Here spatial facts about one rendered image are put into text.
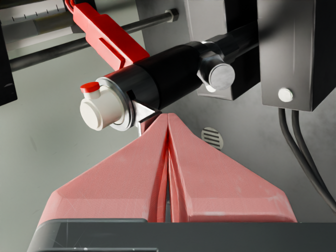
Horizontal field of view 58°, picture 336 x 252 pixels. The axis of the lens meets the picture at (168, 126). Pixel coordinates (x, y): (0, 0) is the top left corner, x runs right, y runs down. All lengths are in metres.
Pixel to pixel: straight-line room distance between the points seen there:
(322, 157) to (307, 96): 0.21
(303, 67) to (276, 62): 0.02
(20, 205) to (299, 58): 0.39
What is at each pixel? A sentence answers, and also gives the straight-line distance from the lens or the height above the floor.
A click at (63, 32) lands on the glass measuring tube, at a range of 0.44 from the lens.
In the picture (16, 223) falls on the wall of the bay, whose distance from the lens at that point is 0.48.
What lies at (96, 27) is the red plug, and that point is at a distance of 0.18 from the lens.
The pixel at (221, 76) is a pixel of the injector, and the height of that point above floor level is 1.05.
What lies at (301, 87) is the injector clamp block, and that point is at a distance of 0.22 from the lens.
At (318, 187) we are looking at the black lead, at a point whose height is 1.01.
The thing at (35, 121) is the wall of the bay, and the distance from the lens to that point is 0.44.
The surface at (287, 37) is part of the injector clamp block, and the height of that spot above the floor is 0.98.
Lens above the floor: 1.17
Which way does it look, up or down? 37 degrees down
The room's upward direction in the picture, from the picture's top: 123 degrees counter-clockwise
